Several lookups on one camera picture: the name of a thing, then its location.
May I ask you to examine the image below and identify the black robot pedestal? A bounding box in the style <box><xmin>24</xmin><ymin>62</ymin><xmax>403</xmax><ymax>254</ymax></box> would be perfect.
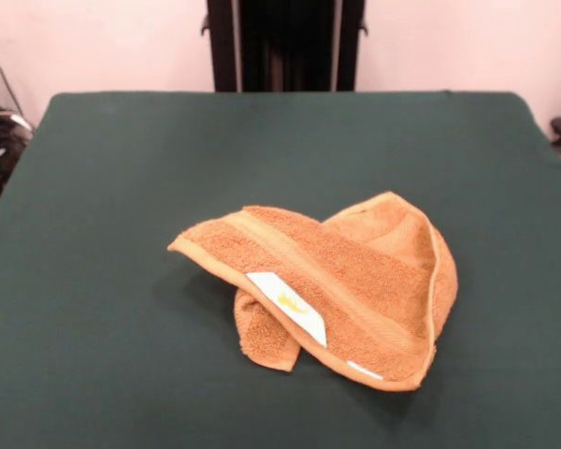
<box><xmin>200</xmin><ymin>0</ymin><xmax>370</xmax><ymax>94</ymax></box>

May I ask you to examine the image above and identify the black cable pile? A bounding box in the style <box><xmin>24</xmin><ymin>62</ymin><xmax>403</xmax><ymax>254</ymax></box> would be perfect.
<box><xmin>0</xmin><ymin>111</ymin><xmax>34</xmax><ymax>203</ymax></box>

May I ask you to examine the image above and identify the dark green table cloth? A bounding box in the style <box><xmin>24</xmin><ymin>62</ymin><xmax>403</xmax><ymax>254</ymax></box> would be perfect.
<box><xmin>0</xmin><ymin>91</ymin><xmax>561</xmax><ymax>449</ymax></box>

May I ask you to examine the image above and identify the white cable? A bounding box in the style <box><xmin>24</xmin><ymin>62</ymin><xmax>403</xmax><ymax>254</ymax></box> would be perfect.
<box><xmin>0</xmin><ymin>109</ymin><xmax>34</xmax><ymax>133</ymax></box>

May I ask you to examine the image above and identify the orange terry towel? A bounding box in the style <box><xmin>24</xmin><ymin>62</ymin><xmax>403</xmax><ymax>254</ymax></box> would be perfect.
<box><xmin>166</xmin><ymin>190</ymin><xmax>460</xmax><ymax>393</ymax></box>

